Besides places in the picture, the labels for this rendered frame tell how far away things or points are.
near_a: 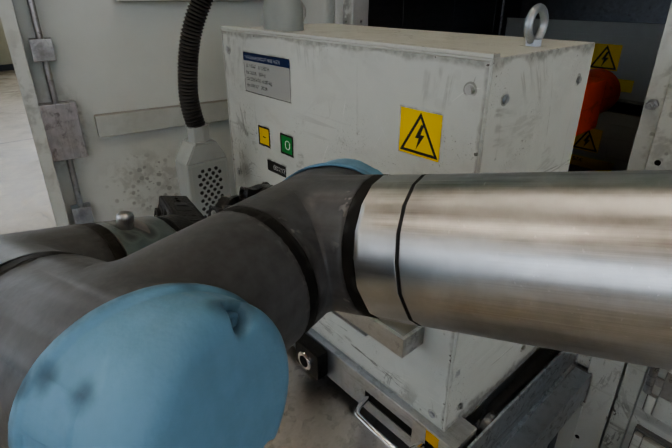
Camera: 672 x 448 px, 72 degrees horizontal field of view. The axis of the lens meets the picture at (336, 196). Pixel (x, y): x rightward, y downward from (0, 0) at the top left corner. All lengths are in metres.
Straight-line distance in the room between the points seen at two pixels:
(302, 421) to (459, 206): 0.63
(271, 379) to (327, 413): 0.62
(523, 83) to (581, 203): 0.33
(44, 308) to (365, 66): 0.44
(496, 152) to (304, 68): 0.28
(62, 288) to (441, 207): 0.15
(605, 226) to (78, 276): 0.19
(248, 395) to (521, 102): 0.42
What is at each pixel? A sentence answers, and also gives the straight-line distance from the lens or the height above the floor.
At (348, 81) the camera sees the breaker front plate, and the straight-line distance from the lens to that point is 0.58.
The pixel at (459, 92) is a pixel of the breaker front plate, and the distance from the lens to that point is 0.47.
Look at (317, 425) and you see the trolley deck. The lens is 0.78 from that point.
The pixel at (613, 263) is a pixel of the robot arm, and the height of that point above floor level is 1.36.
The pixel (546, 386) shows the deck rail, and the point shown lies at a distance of 0.87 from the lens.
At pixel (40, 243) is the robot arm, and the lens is 0.27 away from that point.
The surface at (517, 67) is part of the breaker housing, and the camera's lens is 0.49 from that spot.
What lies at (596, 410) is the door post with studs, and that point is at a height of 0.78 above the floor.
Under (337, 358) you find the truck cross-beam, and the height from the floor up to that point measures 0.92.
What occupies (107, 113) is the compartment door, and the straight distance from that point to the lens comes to 0.96.
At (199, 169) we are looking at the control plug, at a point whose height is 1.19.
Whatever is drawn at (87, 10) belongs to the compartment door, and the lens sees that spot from 0.95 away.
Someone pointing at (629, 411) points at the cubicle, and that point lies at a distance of 0.97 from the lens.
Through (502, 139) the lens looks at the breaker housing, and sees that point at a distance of 0.50.
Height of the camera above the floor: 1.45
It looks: 24 degrees down
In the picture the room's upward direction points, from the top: straight up
